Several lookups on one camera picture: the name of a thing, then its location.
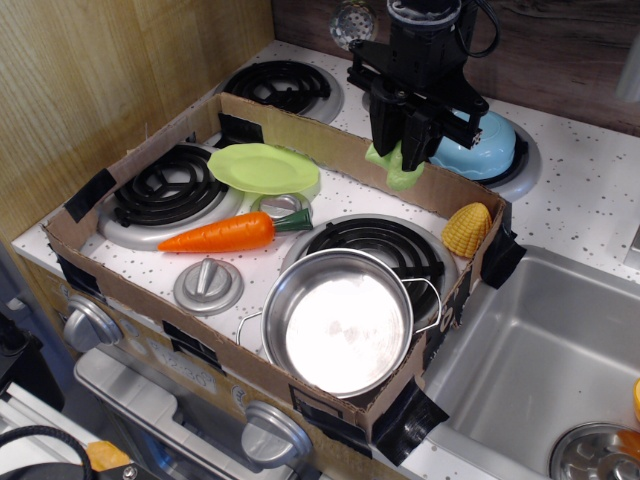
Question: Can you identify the orange yellow cloth piece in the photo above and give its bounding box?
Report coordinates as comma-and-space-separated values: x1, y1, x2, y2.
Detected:
85, 440, 131, 472

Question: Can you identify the silver stove knob middle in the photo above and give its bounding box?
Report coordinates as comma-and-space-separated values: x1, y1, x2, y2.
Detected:
250, 193, 312, 219

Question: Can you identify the back right black burner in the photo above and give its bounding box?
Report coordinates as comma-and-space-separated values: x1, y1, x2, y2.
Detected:
480, 120, 542, 203

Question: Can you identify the silver oven knob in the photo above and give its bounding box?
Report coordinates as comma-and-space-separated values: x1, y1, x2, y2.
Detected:
241, 400, 313, 469
63, 295, 123, 353

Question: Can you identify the silver sink basin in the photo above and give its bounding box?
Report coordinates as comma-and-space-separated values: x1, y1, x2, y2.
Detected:
425, 247, 639, 479

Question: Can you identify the front left black burner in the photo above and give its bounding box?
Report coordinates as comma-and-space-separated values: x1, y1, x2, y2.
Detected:
98, 143, 244, 251

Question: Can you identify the black cable bottom left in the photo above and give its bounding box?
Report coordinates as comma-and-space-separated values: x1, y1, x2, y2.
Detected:
0, 424, 92, 480

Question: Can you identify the silver stove knob front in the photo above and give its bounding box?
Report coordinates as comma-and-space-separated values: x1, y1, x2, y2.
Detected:
173, 258, 244, 316

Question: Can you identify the light blue plastic bowl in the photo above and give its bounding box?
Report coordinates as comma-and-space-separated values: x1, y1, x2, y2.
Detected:
430, 112, 516, 180

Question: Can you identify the silver oven door handle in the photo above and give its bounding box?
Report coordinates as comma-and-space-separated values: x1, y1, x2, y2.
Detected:
74, 349, 321, 479

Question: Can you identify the black burner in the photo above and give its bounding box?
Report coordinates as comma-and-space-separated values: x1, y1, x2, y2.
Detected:
282, 214, 458, 329
98, 143, 244, 251
215, 60, 344, 124
480, 120, 542, 203

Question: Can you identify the orange toy in sink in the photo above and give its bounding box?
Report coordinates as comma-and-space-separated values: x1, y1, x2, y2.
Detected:
618, 379, 640, 460

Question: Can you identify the brown cardboard fence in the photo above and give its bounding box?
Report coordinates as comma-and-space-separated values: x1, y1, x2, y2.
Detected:
45, 94, 525, 478

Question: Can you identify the front right black burner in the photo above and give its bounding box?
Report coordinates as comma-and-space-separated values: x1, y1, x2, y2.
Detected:
282, 214, 458, 329

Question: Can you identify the orange toy carrot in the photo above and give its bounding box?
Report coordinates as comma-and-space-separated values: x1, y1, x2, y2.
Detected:
157, 209, 313, 253

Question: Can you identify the light green plastic plate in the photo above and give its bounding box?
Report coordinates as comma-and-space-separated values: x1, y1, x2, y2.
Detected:
207, 143, 320, 195

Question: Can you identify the silver oven knob right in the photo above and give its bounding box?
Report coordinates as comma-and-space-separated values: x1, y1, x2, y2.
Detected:
241, 400, 313, 469

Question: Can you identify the silver stove knob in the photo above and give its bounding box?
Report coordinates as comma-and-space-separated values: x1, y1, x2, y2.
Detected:
250, 193, 312, 219
173, 258, 244, 316

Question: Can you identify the silver metal pan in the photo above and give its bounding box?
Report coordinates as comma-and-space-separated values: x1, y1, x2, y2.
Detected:
256, 248, 421, 399

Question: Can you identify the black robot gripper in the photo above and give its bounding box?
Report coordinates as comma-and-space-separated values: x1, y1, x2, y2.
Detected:
347, 19, 488, 172

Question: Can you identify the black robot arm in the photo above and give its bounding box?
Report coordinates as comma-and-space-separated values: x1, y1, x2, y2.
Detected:
347, 1, 499, 172

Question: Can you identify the yellow toy corn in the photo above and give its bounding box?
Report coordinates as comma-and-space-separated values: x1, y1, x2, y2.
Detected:
441, 202, 493, 259

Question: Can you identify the back left black burner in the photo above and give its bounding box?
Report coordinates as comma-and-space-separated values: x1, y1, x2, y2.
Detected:
215, 60, 344, 124

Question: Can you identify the green toy broccoli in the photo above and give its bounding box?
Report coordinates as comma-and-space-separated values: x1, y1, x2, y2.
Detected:
365, 141, 425, 191

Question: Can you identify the silver hanging strainer ladle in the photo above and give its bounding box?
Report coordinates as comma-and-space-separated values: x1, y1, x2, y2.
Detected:
329, 1, 379, 51

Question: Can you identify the silver oven knob left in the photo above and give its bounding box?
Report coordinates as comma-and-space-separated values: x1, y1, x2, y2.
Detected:
63, 295, 123, 353

